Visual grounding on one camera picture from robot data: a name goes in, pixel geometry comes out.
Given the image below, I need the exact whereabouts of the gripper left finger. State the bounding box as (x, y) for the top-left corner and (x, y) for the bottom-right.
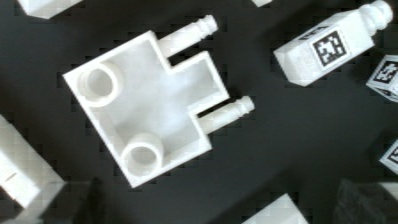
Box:
(14, 178), (108, 224)

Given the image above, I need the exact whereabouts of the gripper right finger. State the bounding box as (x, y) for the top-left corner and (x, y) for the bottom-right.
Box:
(332, 179), (398, 224)

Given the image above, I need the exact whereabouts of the white chair seat plate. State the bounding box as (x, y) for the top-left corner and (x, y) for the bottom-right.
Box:
(64, 16), (254, 187)

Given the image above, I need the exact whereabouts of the white chair leg with tag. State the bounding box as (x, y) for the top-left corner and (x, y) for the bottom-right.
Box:
(273, 0), (392, 86)

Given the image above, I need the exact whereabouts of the white chair leg block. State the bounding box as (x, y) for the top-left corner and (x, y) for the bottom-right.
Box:
(17, 0), (83, 19)

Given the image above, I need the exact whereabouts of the white tagged cube far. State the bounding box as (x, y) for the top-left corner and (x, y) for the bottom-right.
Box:
(380, 140), (398, 175)

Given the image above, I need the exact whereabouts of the white tagged cube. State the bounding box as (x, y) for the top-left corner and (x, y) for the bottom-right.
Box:
(380, 140), (398, 175)
(366, 55), (398, 103)

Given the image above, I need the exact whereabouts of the white tagged cube near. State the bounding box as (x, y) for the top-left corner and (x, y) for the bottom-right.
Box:
(366, 55), (398, 103)

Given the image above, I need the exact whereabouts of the white chair back frame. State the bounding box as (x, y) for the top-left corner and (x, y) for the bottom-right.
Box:
(0, 114), (67, 209)

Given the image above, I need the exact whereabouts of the white U-shaped fence rail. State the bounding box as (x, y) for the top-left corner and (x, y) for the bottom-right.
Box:
(241, 194), (309, 224)

